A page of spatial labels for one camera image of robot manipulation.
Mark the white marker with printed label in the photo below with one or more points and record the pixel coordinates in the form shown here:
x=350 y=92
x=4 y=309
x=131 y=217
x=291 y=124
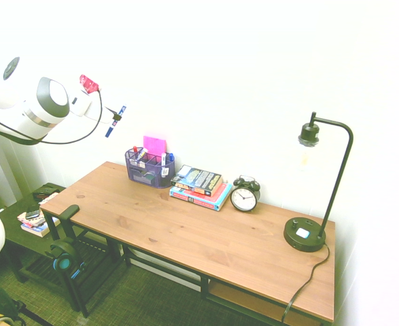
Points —
x=142 y=154

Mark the patterned striped book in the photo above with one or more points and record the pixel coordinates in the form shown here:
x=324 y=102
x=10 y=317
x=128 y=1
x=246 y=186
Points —
x=26 y=219

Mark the purple mesh desk organizer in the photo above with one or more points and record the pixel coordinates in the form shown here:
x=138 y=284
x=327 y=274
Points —
x=148 y=175

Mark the black and blue headphones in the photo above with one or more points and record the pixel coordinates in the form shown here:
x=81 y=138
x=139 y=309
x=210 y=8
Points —
x=63 y=261

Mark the black twin bell alarm clock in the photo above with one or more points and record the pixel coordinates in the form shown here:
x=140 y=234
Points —
x=243 y=198

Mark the red and blue book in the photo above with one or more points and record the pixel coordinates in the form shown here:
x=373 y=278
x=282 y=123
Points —
x=212 y=200

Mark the red and white wrist camera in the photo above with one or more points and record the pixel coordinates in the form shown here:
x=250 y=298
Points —
x=88 y=84

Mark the white marker with grey cap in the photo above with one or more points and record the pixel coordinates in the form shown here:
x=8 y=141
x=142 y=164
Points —
x=164 y=159

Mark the blue cap marker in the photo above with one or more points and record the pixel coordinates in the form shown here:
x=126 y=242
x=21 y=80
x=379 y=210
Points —
x=171 y=158

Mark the white magazine with print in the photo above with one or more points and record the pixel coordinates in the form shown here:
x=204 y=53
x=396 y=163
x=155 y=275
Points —
x=39 y=230

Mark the pink sticky note pad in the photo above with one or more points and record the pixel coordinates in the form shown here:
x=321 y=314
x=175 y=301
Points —
x=155 y=145

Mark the black slatted low shelf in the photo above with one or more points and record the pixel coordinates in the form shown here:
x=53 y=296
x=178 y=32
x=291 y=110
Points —
x=90 y=258

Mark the blue and white marker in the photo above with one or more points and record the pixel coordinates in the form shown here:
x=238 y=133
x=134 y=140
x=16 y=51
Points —
x=110 y=130

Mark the black paperback book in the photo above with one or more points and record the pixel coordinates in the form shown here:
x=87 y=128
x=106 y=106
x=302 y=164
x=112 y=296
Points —
x=197 y=180

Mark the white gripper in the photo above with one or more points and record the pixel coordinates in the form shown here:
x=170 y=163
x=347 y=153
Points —
x=83 y=105

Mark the black side bench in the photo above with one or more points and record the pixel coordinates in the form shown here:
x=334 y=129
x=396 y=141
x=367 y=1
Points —
x=12 y=231

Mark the wooden desk with black frame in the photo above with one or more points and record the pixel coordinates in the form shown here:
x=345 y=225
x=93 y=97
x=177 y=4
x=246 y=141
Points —
x=185 y=224

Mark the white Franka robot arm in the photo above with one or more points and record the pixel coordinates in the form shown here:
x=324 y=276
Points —
x=15 y=115

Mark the black desk lamp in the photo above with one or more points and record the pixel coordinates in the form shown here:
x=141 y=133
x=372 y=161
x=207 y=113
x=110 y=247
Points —
x=302 y=236

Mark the black headphone hook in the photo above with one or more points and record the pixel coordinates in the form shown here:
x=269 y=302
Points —
x=69 y=212

